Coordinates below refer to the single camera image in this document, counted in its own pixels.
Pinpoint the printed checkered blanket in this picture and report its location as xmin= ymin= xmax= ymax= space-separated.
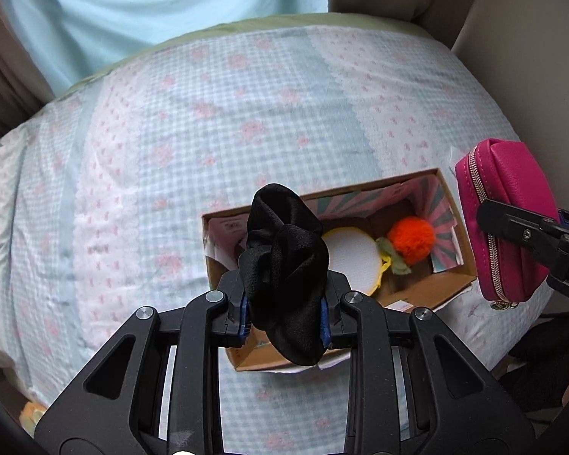
xmin=0 ymin=24 xmax=553 ymax=455

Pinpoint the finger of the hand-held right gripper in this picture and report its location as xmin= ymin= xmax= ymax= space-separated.
xmin=476 ymin=198 xmax=569 ymax=305

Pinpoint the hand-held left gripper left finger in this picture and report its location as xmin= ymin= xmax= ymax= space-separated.
xmin=34 ymin=270 xmax=252 ymax=455

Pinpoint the orange pom-pom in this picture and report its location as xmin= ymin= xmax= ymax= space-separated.
xmin=377 ymin=215 xmax=437 ymax=276

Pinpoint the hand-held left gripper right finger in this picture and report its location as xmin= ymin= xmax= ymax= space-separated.
xmin=320 ymin=270 xmax=536 ymax=455

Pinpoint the round yellow white puff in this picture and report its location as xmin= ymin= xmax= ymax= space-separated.
xmin=320 ymin=229 xmax=390 ymax=295

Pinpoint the black scrunchie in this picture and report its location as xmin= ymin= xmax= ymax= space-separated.
xmin=238 ymin=182 xmax=330 ymax=367

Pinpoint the yellow soft object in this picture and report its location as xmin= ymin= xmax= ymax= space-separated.
xmin=19 ymin=400 xmax=46 ymax=430

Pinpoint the cardboard box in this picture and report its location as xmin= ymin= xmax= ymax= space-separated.
xmin=201 ymin=167 xmax=477 ymax=373

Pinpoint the light blue hanging cloth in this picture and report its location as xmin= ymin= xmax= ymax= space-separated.
xmin=0 ymin=0 xmax=333 ymax=96

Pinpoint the white crinkled quilt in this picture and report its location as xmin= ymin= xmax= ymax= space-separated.
xmin=0 ymin=133 xmax=34 ymax=366

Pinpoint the dark cloth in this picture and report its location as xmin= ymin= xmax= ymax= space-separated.
xmin=500 ymin=313 xmax=569 ymax=418

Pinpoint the pink zipper pouch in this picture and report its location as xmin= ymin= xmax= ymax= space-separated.
xmin=454 ymin=138 xmax=558 ymax=311

